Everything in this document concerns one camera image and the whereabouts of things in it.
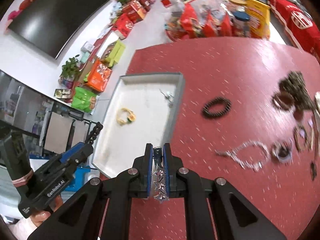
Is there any silver rhinestone hair clip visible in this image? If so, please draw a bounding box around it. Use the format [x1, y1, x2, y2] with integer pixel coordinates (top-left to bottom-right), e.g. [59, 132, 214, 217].
[152, 147, 169, 203]

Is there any white grey-rimmed jewelry tray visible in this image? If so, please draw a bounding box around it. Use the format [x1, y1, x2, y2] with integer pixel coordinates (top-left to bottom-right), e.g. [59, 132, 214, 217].
[91, 73, 185, 178]

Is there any clear purple cord bracelet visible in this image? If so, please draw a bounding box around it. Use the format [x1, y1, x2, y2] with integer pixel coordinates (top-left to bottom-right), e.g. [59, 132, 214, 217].
[271, 141, 294, 164]

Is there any green snack bag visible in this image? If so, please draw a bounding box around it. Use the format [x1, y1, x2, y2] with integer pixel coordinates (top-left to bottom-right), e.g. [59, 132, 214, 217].
[71, 87, 97, 113]

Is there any black television screen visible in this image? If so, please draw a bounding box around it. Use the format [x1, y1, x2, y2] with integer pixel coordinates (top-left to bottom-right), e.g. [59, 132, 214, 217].
[9, 0, 110, 59]

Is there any brown braided bracelet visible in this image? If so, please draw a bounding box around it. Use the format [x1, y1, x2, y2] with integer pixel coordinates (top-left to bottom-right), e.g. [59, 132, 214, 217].
[292, 124, 315, 153]

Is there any yellow flower hair tie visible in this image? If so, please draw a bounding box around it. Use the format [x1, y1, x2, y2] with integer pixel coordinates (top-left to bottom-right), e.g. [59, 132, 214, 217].
[116, 107, 137, 126]

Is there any small black hair claw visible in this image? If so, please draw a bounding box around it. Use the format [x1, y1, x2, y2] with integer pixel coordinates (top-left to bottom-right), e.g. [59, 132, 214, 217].
[310, 161, 317, 181]

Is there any green potted plant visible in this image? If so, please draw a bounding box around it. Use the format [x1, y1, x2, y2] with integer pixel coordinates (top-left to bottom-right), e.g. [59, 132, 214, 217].
[60, 54, 80, 81]

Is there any small silver earring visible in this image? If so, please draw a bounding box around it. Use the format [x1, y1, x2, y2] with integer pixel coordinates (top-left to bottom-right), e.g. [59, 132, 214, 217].
[159, 90, 174, 107]

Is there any left hand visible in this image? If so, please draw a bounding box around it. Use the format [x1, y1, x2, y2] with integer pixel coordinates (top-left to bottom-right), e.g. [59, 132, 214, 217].
[30, 196, 63, 227]

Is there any black beaded bracelet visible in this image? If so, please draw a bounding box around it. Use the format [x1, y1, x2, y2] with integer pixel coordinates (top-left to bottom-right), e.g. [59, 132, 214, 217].
[201, 96, 232, 120]

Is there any orange gift box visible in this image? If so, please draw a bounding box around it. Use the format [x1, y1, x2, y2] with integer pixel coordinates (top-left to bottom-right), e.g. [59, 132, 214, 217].
[87, 59, 112, 93]

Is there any brown beaded bracelet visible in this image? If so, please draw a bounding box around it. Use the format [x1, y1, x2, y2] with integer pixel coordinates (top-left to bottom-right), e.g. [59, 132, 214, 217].
[272, 90, 296, 111]

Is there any yellow box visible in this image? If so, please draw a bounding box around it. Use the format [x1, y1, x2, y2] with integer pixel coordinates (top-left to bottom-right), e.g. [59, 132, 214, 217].
[246, 0, 270, 40]

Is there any jar with dark blue lid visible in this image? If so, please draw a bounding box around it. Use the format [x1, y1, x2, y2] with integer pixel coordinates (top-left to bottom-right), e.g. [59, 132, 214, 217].
[233, 11, 251, 37]

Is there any lime green box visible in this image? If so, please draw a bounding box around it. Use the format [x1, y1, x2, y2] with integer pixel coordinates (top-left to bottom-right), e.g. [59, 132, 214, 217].
[100, 40, 126, 68]

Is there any leopard print scrunchie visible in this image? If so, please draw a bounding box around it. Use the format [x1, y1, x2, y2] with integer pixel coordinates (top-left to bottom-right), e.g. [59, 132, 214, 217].
[279, 71, 315, 111]

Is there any clear crystal bead bracelet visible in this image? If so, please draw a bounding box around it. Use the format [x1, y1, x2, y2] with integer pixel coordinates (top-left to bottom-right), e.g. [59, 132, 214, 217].
[215, 141, 271, 172]

